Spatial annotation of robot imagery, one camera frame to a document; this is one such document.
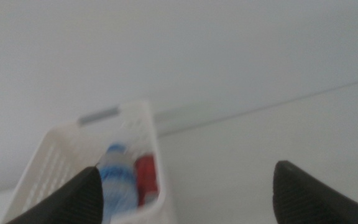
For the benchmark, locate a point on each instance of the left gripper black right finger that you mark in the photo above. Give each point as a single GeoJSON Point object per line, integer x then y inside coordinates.
{"type": "Point", "coordinates": [306, 199]}

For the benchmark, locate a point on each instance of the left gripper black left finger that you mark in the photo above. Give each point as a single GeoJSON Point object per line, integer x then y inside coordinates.
{"type": "Point", "coordinates": [73, 202]}

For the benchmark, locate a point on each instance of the clear water bottle blue cap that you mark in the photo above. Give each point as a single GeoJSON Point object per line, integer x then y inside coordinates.
{"type": "Point", "coordinates": [117, 186]}

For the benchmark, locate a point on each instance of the red soda can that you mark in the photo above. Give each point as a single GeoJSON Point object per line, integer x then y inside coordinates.
{"type": "Point", "coordinates": [146, 177]}

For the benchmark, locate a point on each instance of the white perforated plastic basket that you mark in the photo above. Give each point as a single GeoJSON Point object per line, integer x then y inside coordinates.
{"type": "Point", "coordinates": [135, 118]}

